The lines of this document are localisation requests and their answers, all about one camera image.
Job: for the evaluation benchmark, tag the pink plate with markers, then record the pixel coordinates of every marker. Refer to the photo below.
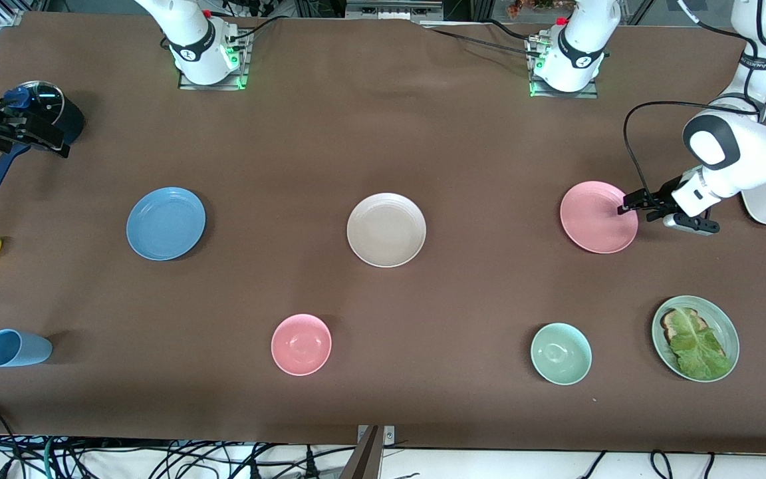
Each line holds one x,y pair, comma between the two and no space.
596,219

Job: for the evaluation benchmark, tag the blue plate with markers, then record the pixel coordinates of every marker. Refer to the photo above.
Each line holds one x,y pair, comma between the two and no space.
165,223

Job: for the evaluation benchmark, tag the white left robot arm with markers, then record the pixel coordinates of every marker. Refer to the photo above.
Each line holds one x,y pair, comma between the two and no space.
749,143

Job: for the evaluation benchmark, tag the glass lid with blue knob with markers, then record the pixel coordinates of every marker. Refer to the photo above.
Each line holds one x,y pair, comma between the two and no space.
47,100

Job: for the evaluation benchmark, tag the dark blue saucepan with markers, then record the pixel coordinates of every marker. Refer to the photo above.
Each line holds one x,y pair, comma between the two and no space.
74,120

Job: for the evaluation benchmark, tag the toast slice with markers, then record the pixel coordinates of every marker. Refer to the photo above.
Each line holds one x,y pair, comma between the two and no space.
670,326

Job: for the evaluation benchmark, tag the green plate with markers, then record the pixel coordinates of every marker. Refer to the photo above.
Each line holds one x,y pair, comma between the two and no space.
725,326

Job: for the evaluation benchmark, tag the green lettuce leaf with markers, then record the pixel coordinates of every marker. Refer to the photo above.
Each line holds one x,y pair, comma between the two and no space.
699,349

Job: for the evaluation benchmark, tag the mint green bowl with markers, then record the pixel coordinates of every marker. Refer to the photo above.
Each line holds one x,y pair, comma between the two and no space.
561,354

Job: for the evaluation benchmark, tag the blue cup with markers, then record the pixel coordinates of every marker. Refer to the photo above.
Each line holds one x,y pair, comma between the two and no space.
17,348

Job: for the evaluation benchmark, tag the brown table cloth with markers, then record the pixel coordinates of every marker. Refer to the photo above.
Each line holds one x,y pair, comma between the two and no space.
423,133

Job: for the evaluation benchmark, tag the beige plate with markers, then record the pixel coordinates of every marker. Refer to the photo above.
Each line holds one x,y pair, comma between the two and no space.
386,230

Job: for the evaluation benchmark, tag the pink bowl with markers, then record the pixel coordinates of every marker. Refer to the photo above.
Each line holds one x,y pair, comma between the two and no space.
301,344

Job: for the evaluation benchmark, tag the aluminium frame profile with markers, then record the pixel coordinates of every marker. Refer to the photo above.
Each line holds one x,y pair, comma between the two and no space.
7,13

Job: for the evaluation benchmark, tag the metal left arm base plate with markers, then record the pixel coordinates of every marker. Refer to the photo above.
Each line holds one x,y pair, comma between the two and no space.
589,94

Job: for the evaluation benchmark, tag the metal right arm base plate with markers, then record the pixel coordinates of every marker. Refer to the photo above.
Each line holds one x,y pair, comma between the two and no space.
242,66

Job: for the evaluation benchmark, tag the metal table edge bracket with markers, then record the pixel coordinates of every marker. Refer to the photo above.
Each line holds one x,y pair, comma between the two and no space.
388,436

